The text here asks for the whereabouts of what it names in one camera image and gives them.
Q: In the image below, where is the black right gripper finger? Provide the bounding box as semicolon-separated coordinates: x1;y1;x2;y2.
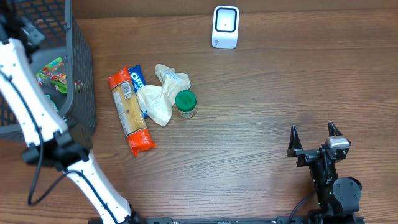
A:
328;121;343;137
287;125;303;152

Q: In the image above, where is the green snack packet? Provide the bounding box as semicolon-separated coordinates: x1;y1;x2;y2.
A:
35;57;67;94

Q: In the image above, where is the teal snack packet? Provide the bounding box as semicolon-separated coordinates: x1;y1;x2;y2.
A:
45;95;58;112

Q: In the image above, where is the green lid jar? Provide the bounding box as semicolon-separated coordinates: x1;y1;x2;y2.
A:
175;90;197;118

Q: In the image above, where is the blue Oreo cookie pack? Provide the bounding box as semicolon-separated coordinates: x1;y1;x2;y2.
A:
127;64;149;120

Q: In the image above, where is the beige paper bag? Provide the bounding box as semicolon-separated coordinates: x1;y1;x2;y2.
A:
136;64;191;127

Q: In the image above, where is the red snack packet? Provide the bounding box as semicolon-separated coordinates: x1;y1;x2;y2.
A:
108;66;157;157

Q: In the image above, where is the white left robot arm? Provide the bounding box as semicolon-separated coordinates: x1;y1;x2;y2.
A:
1;10;143;223

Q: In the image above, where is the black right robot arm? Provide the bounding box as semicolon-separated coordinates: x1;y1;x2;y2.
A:
287;122;362;223

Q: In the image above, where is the white barcode scanner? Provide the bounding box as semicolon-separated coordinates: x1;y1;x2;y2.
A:
211;6;240;49

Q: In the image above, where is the dark grey plastic basket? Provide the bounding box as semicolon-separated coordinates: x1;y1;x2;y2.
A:
1;1;96;142

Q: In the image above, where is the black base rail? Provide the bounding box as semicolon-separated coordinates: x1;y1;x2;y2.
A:
88;216;366;224

